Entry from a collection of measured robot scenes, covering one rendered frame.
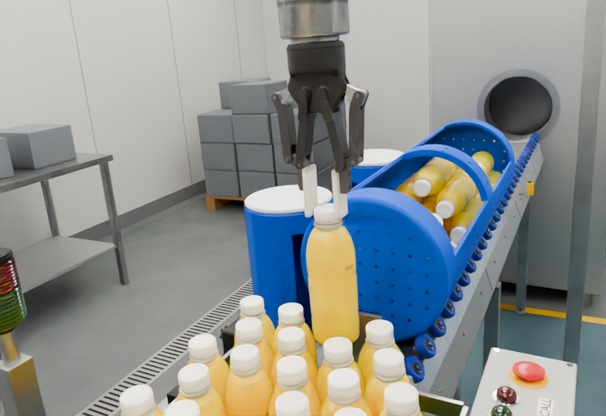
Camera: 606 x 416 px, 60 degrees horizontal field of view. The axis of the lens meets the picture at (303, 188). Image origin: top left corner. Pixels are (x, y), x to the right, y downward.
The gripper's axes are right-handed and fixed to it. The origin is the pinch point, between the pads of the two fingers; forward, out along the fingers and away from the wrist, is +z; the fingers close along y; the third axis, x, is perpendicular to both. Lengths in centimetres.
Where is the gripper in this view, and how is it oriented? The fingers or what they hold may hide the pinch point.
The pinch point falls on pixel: (325, 192)
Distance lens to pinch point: 72.3
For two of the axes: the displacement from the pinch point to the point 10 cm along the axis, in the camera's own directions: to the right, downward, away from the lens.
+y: -8.8, -0.6, 4.6
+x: -4.6, 2.7, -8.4
